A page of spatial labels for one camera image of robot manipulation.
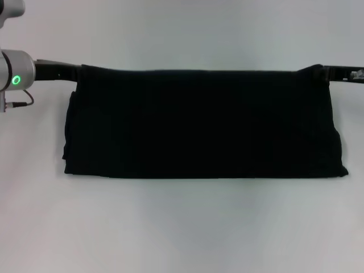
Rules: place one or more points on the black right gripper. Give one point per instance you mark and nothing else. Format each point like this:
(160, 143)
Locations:
(339, 73)

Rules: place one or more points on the silver stud on right gripper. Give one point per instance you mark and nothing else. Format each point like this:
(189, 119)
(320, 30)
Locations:
(357, 74)

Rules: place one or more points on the black t-shirt with FREE print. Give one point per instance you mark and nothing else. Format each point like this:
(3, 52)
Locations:
(199, 122)

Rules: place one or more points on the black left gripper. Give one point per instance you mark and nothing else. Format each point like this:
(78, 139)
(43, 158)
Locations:
(57, 71)

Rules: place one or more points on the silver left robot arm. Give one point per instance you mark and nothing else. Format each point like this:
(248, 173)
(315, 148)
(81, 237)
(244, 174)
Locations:
(17, 71)

